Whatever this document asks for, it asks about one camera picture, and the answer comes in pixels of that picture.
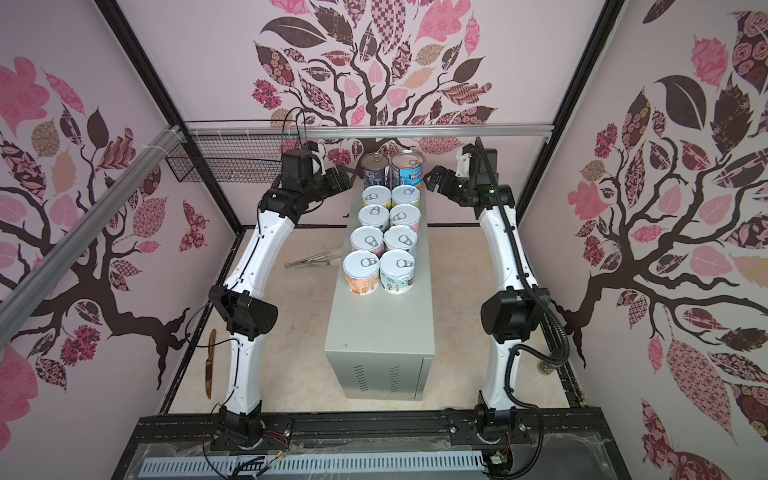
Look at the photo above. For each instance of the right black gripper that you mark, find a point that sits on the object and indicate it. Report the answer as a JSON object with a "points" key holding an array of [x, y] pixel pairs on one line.
{"points": [[447, 179]]}

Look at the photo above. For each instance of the brown wooden knife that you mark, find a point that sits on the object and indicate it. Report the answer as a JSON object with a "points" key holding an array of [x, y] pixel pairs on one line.
{"points": [[209, 363]]}

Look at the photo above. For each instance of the brown short can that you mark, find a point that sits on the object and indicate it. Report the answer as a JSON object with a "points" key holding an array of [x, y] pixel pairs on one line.
{"points": [[361, 272]]}

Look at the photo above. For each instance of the brown spice bottle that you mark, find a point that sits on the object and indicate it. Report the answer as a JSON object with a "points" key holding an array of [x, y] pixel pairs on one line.
{"points": [[546, 368]]}

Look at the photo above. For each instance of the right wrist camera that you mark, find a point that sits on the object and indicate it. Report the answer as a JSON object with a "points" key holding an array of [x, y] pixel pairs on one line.
{"points": [[463, 164]]}

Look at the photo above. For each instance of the aluminium rail left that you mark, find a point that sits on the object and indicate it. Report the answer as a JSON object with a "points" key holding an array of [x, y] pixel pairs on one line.
{"points": [[25, 298]]}

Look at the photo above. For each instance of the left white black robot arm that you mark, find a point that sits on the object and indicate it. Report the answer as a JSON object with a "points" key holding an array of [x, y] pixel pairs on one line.
{"points": [[301, 183]]}

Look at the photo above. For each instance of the metal tongs cream tips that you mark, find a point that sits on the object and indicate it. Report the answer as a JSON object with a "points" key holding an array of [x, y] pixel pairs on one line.
{"points": [[322, 259]]}

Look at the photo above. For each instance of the green short can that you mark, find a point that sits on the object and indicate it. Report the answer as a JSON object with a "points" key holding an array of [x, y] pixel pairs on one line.
{"points": [[406, 195]]}

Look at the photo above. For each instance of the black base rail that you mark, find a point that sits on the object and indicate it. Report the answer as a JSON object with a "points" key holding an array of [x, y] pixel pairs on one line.
{"points": [[560, 443]]}

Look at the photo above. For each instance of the black wire basket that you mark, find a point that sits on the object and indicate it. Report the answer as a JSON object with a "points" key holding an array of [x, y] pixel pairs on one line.
{"points": [[230, 153]]}

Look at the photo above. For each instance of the light teal short can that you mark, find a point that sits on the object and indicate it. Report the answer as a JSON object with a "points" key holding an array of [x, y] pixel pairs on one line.
{"points": [[397, 271]]}

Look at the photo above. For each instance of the dark navy tall can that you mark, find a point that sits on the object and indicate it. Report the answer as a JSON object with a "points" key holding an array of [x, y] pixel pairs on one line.
{"points": [[374, 169]]}

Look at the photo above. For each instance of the aluminium rail back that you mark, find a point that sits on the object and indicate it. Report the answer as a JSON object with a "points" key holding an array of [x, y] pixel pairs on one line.
{"points": [[401, 131]]}

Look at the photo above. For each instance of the small yellow can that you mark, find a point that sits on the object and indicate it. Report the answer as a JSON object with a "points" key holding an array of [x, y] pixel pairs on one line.
{"points": [[377, 195]]}

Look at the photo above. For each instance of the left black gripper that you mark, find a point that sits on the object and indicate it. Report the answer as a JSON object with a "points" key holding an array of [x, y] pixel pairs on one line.
{"points": [[336, 186]]}

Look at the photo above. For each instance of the grey metal cabinet counter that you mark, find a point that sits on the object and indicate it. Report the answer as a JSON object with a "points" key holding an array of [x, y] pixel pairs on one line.
{"points": [[381, 346]]}

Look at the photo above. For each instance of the pink short can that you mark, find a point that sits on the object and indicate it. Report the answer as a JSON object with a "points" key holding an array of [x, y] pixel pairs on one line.
{"points": [[406, 215], [368, 238]]}

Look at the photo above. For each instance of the blue chicken noodle soup can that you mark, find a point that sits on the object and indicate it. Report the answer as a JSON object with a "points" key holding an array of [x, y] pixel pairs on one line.
{"points": [[407, 169]]}

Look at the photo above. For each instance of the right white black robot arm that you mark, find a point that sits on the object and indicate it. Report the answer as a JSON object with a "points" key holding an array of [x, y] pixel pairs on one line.
{"points": [[517, 318]]}

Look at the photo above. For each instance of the aluminium rail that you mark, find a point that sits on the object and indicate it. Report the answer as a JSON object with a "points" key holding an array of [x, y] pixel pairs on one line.
{"points": [[401, 131], [25, 298]]}

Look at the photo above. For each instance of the white slotted cable duct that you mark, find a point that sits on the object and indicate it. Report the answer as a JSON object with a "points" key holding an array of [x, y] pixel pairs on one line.
{"points": [[311, 466]]}

